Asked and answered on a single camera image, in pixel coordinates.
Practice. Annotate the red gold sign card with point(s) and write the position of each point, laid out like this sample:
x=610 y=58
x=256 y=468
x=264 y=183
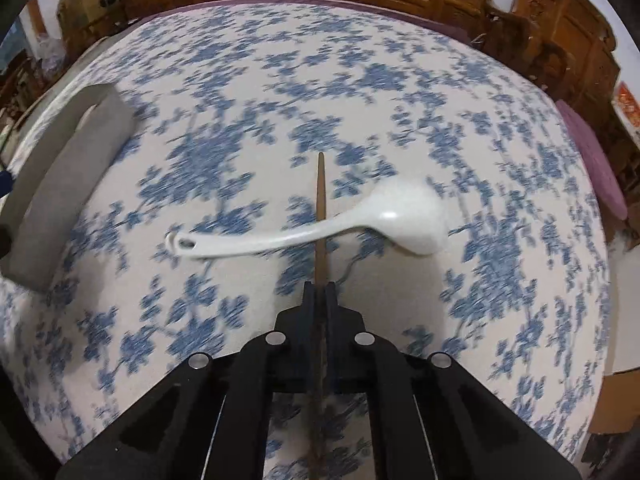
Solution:
x=627 y=105

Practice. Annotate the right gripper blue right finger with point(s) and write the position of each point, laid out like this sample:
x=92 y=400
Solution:
x=429 y=417

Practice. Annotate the blue floral tablecloth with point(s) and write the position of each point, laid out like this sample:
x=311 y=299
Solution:
x=238 y=107

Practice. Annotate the stacked cardboard boxes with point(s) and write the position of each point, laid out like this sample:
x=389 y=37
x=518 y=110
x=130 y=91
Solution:
x=83 y=22

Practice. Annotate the round white ceramic spoon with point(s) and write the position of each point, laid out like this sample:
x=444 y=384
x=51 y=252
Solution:
x=406 y=212

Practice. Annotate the carved wooden armchair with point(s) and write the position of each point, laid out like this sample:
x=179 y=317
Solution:
x=566 y=48

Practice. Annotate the purple armchair cushion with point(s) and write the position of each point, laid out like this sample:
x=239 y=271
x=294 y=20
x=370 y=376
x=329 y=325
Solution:
x=598 y=167

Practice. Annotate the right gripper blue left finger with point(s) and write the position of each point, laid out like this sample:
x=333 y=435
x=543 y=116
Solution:
x=209 y=417

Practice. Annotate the rectangular metal tray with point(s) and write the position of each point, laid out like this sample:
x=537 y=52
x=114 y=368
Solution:
x=58 y=177

